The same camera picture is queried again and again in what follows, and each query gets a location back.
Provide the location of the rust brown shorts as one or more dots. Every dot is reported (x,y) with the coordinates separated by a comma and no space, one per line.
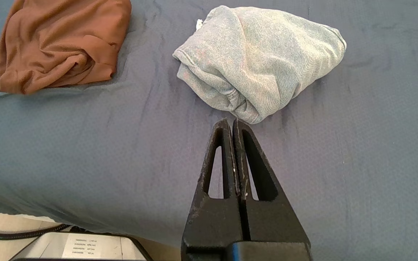
(56,43)

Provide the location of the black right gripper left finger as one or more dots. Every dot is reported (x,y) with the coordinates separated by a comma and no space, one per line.
(212,221)

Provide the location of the light blue denim jeans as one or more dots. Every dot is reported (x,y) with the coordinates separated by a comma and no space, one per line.
(259,61)

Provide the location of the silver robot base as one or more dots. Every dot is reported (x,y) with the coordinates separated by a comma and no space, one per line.
(82,247)

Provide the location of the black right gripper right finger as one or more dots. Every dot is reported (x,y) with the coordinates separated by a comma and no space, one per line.
(270,221)

